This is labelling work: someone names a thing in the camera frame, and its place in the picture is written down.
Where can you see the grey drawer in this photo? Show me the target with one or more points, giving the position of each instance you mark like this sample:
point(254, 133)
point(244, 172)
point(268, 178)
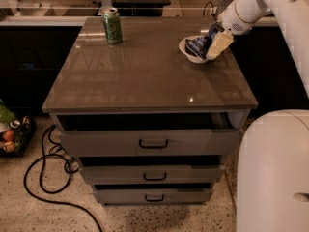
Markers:
point(153, 194)
point(151, 170)
point(114, 143)

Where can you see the green soda can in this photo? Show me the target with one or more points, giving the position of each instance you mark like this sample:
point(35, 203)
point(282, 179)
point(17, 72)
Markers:
point(112, 25)

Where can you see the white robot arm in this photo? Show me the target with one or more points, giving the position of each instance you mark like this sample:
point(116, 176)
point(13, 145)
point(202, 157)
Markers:
point(273, 166)

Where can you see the top grey drawer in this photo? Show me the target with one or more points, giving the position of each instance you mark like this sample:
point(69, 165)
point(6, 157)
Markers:
point(114, 143)

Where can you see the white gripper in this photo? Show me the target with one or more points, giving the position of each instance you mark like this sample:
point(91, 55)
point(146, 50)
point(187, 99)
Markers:
point(232, 22)

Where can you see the grey drawer cabinet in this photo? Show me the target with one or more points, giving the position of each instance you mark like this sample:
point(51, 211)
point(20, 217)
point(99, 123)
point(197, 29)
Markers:
point(145, 83)

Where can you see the black wire basket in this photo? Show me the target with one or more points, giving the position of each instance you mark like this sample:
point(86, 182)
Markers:
point(23, 133)

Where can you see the middle grey drawer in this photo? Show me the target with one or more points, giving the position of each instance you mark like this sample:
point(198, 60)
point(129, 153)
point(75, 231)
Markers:
point(151, 170)

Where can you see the white paper bowl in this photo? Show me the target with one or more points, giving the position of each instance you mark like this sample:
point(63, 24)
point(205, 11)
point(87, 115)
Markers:
point(189, 55)

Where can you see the bottom grey drawer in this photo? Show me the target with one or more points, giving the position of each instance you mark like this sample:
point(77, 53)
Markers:
point(153, 194)

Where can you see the green bag in basket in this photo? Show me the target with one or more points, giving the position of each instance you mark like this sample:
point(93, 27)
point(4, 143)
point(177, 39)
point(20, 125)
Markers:
point(6, 116)

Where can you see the blue chip bag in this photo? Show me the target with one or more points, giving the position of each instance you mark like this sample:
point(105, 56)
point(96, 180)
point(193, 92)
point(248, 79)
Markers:
point(199, 46)

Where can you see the orange fruit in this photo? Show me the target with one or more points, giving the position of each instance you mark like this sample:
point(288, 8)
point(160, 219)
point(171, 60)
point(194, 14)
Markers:
point(8, 135)

